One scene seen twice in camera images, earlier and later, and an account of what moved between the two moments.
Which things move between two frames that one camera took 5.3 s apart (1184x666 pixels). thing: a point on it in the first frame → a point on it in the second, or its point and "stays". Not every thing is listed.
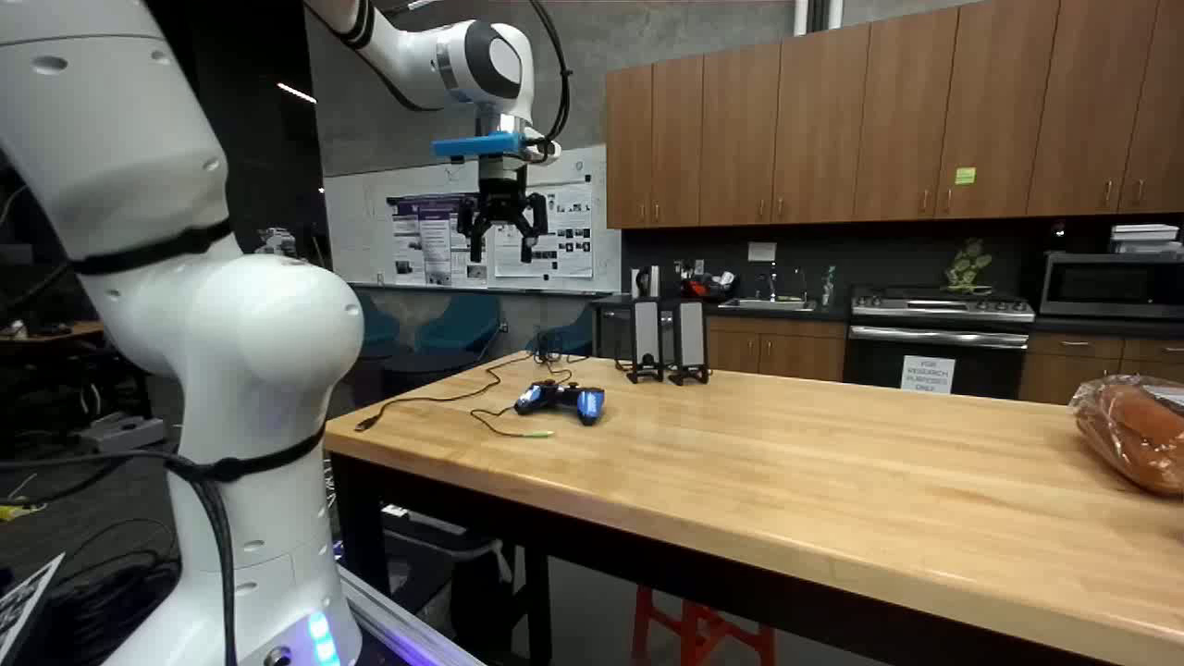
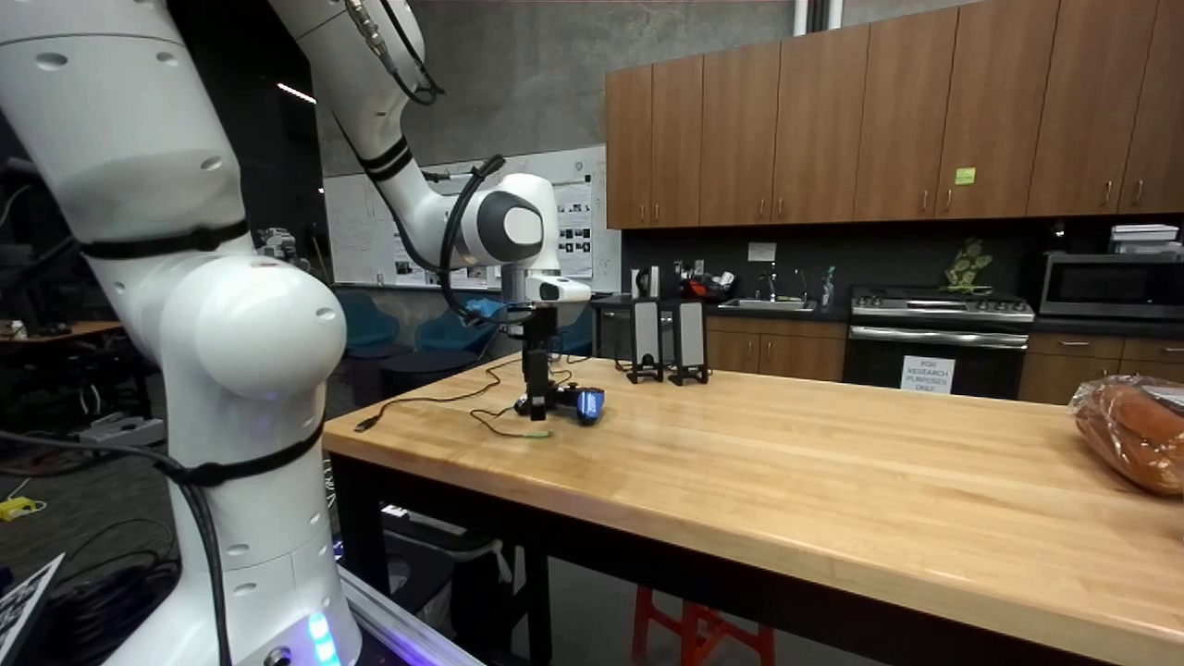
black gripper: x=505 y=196 → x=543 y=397
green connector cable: x=536 y=435 stays
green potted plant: x=967 y=262 stays
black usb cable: x=368 y=424 stays
